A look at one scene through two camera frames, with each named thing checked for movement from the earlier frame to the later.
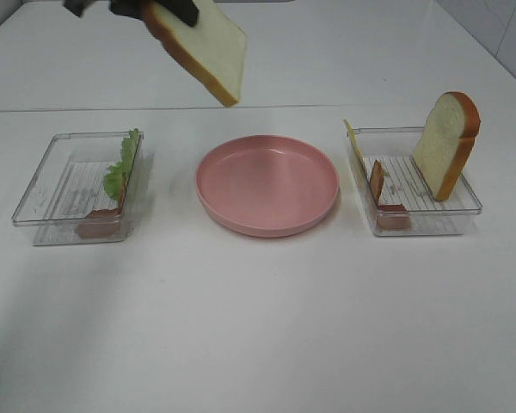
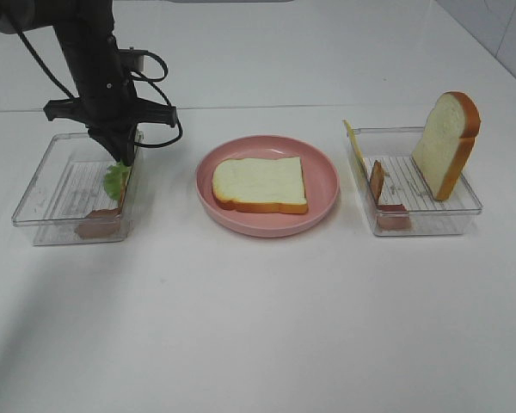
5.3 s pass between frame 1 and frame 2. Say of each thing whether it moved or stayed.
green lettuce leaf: stayed
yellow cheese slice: stayed
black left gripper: moved
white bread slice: moved
